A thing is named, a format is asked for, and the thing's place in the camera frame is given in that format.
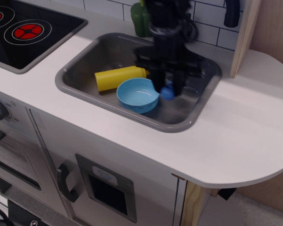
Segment blue and grey toy spoon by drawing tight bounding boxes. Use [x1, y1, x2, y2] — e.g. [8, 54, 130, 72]
[160, 80, 175, 101]

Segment white toy oven door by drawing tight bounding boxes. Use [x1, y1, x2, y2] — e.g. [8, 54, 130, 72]
[0, 120, 67, 216]

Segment light wooden side panel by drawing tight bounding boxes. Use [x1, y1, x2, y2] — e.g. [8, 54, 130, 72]
[230, 0, 262, 78]

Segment white toy fridge door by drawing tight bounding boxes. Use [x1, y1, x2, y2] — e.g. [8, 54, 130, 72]
[31, 110, 185, 226]

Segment light blue plastic bowl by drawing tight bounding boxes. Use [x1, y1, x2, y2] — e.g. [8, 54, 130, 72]
[117, 78, 159, 114]

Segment grey cabinet door handle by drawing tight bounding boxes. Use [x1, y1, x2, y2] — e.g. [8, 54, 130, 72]
[56, 164, 78, 203]

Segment grey ice dispenser panel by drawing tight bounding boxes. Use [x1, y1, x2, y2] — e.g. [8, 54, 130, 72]
[75, 154, 137, 223]

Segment black toy stovetop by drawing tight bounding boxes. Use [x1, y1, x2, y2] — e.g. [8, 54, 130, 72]
[0, 0, 88, 74]

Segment grey toy sink basin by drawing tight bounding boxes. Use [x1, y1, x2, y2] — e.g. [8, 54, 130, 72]
[55, 33, 222, 133]

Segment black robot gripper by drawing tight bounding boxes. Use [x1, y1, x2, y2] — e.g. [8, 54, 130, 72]
[133, 0, 204, 97]

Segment green toy bell pepper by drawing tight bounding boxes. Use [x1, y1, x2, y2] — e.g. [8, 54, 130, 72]
[130, 0, 152, 38]

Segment black cable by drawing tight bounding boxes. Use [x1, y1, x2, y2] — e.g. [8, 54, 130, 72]
[183, 13, 199, 43]

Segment black toy faucet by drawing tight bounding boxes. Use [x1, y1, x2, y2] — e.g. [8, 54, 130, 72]
[224, 0, 240, 28]

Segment yellow toy mustard bottle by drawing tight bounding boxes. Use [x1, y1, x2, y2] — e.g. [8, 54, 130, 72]
[94, 66, 150, 92]

